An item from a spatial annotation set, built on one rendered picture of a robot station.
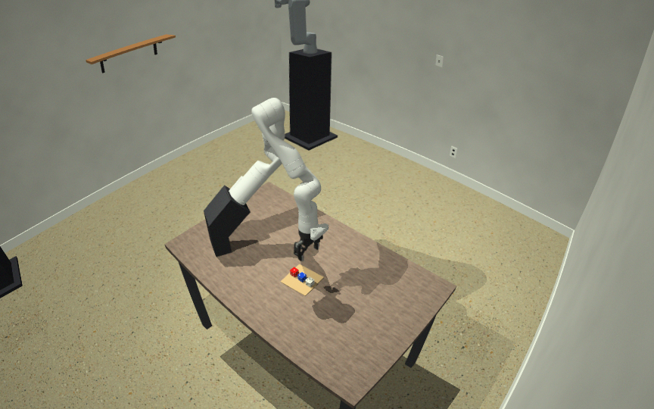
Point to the pale yellow flat mat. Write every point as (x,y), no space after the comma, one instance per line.
(299,286)

